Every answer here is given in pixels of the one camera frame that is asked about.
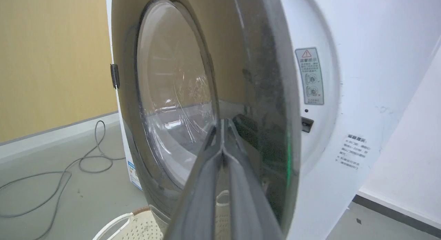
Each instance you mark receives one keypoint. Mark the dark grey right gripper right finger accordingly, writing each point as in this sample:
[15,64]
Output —
[248,202]

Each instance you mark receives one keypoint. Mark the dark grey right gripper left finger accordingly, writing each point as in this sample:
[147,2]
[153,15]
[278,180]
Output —
[201,198]

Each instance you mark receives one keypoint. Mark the grey round washing machine door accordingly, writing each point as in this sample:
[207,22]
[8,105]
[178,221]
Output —
[193,95]

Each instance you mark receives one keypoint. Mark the black door lock slot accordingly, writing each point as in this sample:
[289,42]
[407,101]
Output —
[306,124]

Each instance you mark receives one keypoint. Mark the white washing machine body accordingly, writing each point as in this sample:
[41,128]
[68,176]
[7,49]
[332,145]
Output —
[344,95]

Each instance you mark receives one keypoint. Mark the black door hinge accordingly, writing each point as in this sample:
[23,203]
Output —
[114,76]

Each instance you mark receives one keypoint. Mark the white perforated laundry basket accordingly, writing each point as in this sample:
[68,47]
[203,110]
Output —
[137,228]

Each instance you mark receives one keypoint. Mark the blue energy label sticker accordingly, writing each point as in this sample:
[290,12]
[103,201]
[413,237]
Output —
[134,176]

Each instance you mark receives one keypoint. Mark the grey warning sticker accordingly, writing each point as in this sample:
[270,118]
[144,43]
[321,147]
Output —
[309,76]

